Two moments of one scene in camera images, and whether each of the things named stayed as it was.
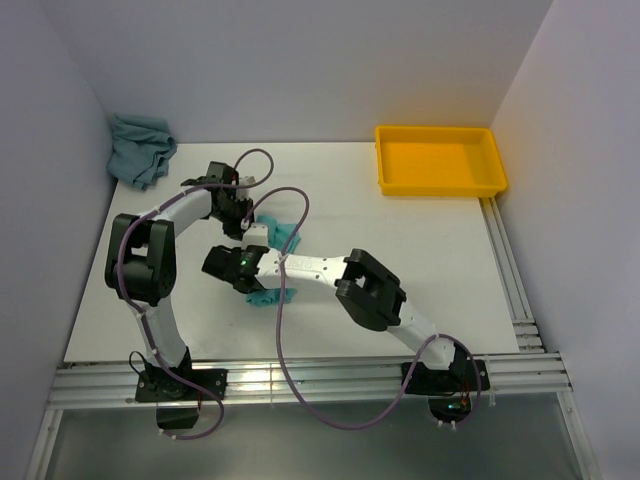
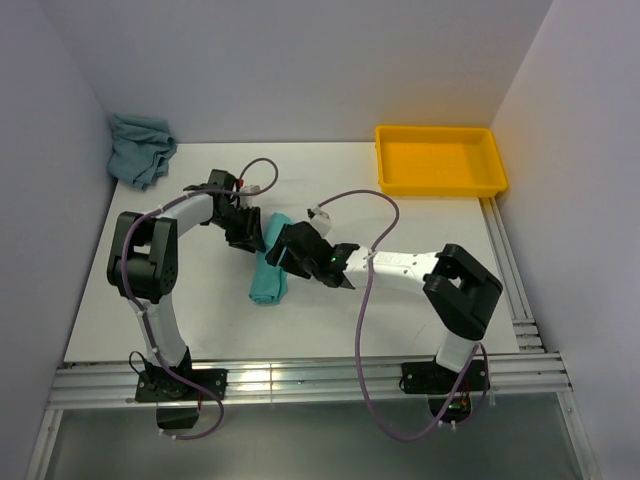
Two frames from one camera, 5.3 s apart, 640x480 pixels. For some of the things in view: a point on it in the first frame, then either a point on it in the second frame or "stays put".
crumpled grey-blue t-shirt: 143,147 stays put
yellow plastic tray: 445,161 stays put
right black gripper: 239,251 -> 291,266
